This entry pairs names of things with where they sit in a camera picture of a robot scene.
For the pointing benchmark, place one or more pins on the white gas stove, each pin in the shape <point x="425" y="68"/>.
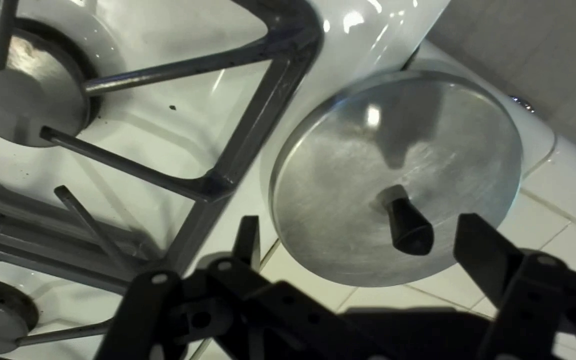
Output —
<point x="168" y="52"/>

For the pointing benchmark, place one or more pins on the silver round lid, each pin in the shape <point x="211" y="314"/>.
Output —
<point x="341" y="200"/>

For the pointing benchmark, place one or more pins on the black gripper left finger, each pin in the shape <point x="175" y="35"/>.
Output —
<point x="141" y="313"/>

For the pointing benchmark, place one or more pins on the black stove grate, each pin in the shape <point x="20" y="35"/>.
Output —
<point x="261" y="101"/>
<point x="90" y="227"/>

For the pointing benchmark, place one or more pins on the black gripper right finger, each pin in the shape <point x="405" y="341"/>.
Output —
<point x="520" y="286"/>

